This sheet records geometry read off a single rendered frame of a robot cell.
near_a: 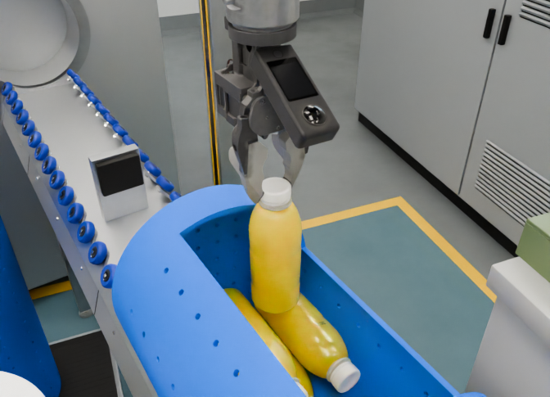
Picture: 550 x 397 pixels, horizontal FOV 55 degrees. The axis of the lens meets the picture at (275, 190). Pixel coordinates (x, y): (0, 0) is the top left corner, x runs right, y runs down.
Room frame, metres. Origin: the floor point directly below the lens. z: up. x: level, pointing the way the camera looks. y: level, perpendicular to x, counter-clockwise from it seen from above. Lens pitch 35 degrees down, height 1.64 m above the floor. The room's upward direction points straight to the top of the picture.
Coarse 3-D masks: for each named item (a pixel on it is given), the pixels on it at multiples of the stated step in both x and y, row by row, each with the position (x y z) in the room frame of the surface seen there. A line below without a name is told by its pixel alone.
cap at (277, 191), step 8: (264, 184) 0.53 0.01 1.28; (272, 184) 0.53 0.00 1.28; (280, 184) 0.53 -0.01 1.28; (288, 184) 0.53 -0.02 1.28; (264, 192) 0.52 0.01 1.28; (272, 192) 0.52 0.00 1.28; (280, 192) 0.52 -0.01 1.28; (288, 192) 0.52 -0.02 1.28; (264, 200) 0.52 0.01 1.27; (272, 200) 0.51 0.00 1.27; (280, 200) 0.51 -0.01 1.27; (288, 200) 0.52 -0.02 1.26
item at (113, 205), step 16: (96, 160) 0.91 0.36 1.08; (112, 160) 0.92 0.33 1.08; (128, 160) 0.93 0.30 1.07; (96, 176) 0.91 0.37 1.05; (112, 176) 0.91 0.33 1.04; (128, 176) 0.93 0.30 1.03; (112, 192) 0.91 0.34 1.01; (128, 192) 0.94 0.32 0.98; (144, 192) 0.96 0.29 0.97; (112, 208) 0.92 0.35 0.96; (128, 208) 0.94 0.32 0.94; (144, 208) 0.95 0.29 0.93
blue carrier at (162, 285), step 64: (192, 192) 0.58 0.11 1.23; (128, 256) 0.51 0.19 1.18; (192, 256) 0.47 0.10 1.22; (128, 320) 0.46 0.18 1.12; (192, 320) 0.39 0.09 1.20; (192, 384) 0.33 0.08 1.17; (256, 384) 0.30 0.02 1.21; (320, 384) 0.47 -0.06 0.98; (384, 384) 0.43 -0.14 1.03; (448, 384) 0.37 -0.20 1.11
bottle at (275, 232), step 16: (256, 208) 0.53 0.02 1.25; (272, 208) 0.51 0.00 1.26; (288, 208) 0.52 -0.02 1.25; (256, 224) 0.51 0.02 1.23; (272, 224) 0.50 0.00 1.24; (288, 224) 0.51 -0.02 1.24; (256, 240) 0.51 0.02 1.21; (272, 240) 0.50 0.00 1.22; (288, 240) 0.50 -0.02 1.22; (256, 256) 0.51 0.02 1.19; (272, 256) 0.50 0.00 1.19; (288, 256) 0.50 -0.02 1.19; (256, 272) 0.51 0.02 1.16; (272, 272) 0.50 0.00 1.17; (288, 272) 0.50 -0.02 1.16; (256, 288) 0.51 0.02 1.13; (272, 288) 0.50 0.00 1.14; (288, 288) 0.50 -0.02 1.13; (256, 304) 0.51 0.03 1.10; (272, 304) 0.50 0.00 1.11; (288, 304) 0.50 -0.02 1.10
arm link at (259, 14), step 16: (224, 0) 0.53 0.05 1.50; (240, 0) 0.52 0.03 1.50; (256, 0) 0.51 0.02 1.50; (272, 0) 0.51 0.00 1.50; (288, 0) 0.52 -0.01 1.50; (240, 16) 0.52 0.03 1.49; (256, 16) 0.51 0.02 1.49; (272, 16) 0.51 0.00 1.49; (288, 16) 0.52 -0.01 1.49; (256, 32) 0.52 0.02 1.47
